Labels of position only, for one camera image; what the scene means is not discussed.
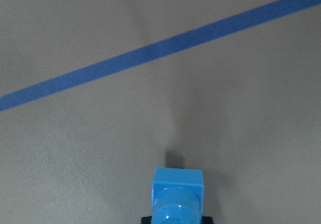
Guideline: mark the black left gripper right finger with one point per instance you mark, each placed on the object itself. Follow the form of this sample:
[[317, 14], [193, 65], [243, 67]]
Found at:
[[207, 220]]

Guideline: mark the long blue four-stud block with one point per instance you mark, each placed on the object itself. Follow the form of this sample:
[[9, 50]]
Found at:
[[177, 195]]

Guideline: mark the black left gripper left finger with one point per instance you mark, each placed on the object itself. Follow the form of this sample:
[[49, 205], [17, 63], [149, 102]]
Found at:
[[146, 220]]

